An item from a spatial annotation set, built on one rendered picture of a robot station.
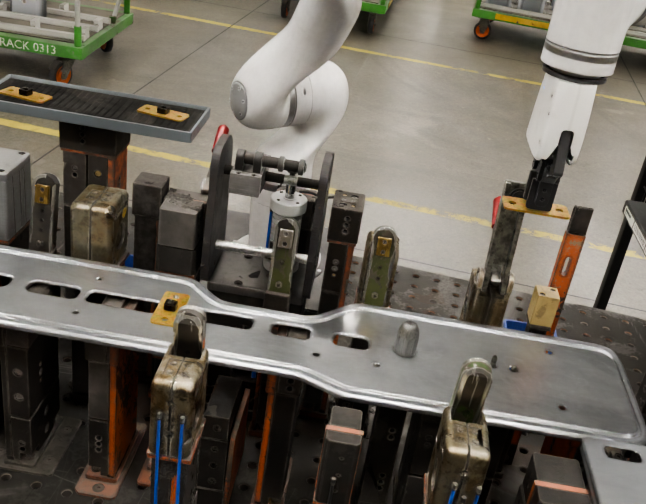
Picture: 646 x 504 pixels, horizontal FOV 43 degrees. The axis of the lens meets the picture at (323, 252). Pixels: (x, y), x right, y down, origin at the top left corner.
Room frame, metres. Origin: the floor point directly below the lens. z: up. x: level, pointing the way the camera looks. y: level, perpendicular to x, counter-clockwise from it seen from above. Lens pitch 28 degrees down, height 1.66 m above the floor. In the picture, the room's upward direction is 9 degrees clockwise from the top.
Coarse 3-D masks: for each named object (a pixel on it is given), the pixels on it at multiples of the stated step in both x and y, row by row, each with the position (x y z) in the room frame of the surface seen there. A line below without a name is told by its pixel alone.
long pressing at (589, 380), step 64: (0, 256) 1.05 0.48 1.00; (64, 256) 1.07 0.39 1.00; (0, 320) 0.89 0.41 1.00; (64, 320) 0.91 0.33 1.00; (128, 320) 0.93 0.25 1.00; (256, 320) 0.98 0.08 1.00; (320, 320) 1.00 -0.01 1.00; (384, 320) 1.03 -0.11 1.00; (448, 320) 1.06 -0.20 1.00; (320, 384) 0.86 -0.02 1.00; (384, 384) 0.88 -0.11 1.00; (448, 384) 0.90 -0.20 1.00; (512, 384) 0.92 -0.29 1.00; (576, 384) 0.95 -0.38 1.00
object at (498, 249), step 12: (504, 192) 1.11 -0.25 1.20; (516, 192) 1.09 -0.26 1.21; (504, 216) 1.11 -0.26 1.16; (516, 216) 1.11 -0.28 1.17; (504, 228) 1.11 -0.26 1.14; (516, 228) 1.10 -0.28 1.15; (492, 240) 1.10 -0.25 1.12; (504, 240) 1.11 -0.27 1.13; (516, 240) 1.10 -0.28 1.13; (492, 252) 1.10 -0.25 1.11; (504, 252) 1.11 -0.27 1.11; (492, 264) 1.09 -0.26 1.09; (504, 264) 1.10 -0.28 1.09; (504, 276) 1.09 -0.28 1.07; (504, 288) 1.09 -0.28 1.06
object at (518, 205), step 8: (504, 200) 0.96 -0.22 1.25; (512, 200) 0.97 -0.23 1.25; (520, 200) 0.97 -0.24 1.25; (504, 208) 0.94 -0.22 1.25; (512, 208) 0.94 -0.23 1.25; (520, 208) 0.94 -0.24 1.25; (528, 208) 0.95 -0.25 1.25; (552, 208) 0.96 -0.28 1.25; (560, 208) 0.96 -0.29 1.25; (552, 216) 0.94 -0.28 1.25; (560, 216) 0.94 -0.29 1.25; (568, 216) 0.94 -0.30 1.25
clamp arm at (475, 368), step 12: (468, 360) 0.80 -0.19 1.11; (480, 360) 0.79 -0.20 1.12; (468, 372) 0.78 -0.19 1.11; (480, 372) 0.78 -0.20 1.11; (456, 384) 0.80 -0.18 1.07; (468, 384) 0.78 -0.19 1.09; (480, 384) 0.78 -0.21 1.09; (456, 396) 0.79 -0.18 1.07; (468, 396) 0.79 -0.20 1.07; (480, 396) 0.78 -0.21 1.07; (456, 408) 0.79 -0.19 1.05; (468, 408) 0.79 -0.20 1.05; (480, 408) 0.79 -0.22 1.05; (468, 420) 0.79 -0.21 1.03
